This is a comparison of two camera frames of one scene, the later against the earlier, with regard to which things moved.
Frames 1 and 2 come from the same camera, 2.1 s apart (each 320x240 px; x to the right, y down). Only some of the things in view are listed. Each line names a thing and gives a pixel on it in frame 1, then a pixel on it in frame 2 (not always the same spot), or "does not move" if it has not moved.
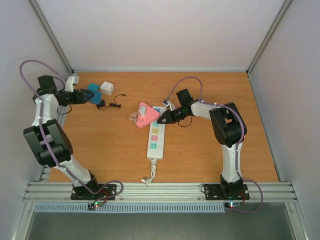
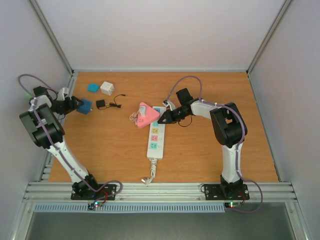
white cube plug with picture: x=107 y=88 does not move
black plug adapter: x=102 y=104 does not move
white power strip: x=156 y=138 does not move
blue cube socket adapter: x=96 y=98 -> x=86 y=108
